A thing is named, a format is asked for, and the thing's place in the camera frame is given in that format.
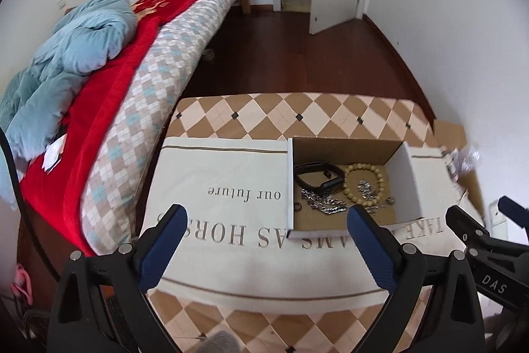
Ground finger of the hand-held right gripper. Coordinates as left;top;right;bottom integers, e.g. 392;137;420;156
497;195;529;247
445;205;529;260

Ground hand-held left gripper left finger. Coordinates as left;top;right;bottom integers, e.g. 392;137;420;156
49;204;189;353

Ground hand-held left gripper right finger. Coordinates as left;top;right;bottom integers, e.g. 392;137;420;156
346;206;485;353

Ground thick silver chain bracelet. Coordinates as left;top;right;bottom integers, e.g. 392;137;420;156
301;189;348;215

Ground thin silver necklace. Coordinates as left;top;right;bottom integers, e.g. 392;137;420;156
356;178;385;202

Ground white cardboard box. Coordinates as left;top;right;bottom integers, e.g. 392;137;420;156
285;136;427;240

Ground black smart band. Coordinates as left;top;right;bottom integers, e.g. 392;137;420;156
294;161;346;193

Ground wooden bead bracelet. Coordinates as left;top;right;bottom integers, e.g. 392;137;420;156
342;163;387;213

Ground white power strip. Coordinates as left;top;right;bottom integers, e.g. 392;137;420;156
488;200;509;243

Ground clear plastic bag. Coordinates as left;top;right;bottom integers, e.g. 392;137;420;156
448;146;482;176

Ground beige diamond printed tablecloth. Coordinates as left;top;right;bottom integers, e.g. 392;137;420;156
140;92;477;353

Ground white paper pieces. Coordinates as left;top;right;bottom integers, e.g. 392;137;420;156
41;135;67;174

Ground pink slipper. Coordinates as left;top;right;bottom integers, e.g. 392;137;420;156
10;262;34;306

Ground checkered bed sheet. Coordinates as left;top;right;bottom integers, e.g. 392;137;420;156
80;0;253;255

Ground bed with red blanket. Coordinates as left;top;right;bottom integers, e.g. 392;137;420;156
18;0;243;259

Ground light blue duvet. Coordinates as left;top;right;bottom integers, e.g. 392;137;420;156
0;0;140;210

